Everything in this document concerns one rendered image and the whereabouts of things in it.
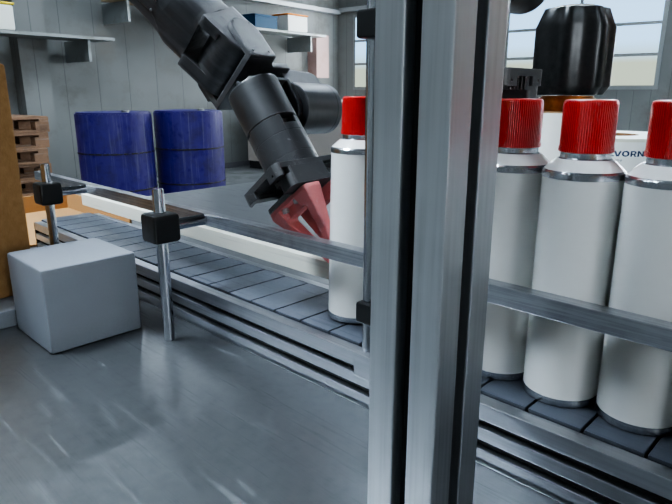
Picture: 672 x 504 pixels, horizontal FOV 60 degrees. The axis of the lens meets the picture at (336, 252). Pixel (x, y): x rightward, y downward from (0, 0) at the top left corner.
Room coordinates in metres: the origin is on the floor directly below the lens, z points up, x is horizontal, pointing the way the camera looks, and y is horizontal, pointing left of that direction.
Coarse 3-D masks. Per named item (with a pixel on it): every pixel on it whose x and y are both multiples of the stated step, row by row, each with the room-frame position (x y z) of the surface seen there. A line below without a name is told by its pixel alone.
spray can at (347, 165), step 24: (360, 96) 0.52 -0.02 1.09; (360, 120) 0.52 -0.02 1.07; (336, 144) 0.53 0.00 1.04; (360, 144) 0.52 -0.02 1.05; (336, 168) 0.52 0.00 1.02; (360, 168) 0.51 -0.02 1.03; (336, 192) 0.52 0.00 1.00; (360, 192) 0.51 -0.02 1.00; (336, 216) 0.52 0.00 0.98; (360, 216) 0.51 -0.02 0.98; (336, 240) 0.52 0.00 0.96; (360, 240) 0.51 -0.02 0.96; (336, 264) 0.52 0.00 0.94; (336, 288) 0.52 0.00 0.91; (360, 288) 0.51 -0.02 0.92; (336, 312) 0.52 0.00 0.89
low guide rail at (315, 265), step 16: (96, 208) 0.99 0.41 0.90; (112, 208) 0.95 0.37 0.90; (128, 208) 0.91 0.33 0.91; (208, 240) 0.75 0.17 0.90; (224, 240) 0.73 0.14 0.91; (240, 240) 0.70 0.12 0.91; (256, 240) 0.69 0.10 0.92; (256, 256) 0.68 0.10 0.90; (272, 256) 0.66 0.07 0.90; (288, 256) 0.64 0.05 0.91; (304, 256) 0.62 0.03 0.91; (320, 272) 0.61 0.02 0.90
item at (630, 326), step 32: (96, 192) 0.81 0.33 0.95; (128, 192) 0.76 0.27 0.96; (224, 224) 0.60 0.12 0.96; (256, 224) 0.57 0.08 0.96; (320, 256) 0.50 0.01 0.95; (352, 256) 0.47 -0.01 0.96; (512, 288) 0.37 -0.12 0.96; (576, 320) 0.34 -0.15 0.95; (608, 320) 0.33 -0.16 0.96; (640, 320) 0.32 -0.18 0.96
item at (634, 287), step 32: (640, 192) 0.34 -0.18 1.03; (640, 224) 0.34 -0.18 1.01; (640, 256) 0.34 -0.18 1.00; (640, 288) 0.33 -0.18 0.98; (608, 352) 0.35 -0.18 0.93; (640, 352) 0.33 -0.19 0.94; (608, 384) 0.35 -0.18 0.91; (640, 384) 0.33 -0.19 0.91; (608, 416) 0.34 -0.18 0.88; (640, 416) 0.33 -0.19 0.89
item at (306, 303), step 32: (64, 224) 0.94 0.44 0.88; (96, 224) 0.94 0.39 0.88; (192, 256) 0.74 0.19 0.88; (224, 256) 0.74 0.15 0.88; (224, 288) 0.61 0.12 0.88; (256, 288) 0.61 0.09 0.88; (288, 288) 0.61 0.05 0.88; (320, 288) 0.61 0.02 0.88; (320, 320) 0.52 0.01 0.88; (512, 384) 0.39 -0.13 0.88; (544, 416) 0.35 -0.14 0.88; (576, 416) 0.35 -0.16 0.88; (640, 448) 0.31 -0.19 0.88
